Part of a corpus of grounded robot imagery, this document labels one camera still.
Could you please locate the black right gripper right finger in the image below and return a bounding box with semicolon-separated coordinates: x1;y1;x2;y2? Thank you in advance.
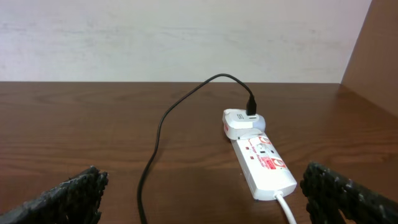
300;162;397;224

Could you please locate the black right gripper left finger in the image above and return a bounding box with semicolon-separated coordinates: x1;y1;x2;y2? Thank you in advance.
1;166;108;224

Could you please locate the white charger adapter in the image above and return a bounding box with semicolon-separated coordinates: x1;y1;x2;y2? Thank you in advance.
222;109;266;141

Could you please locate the white power strip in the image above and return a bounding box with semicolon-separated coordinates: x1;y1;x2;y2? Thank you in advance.
231;133;297;201

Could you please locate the white power strip cord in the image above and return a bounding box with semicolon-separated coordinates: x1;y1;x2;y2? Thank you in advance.
274;191;298;224

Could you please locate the black charging cable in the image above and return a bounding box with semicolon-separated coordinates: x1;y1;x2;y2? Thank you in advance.
136;73;257;224

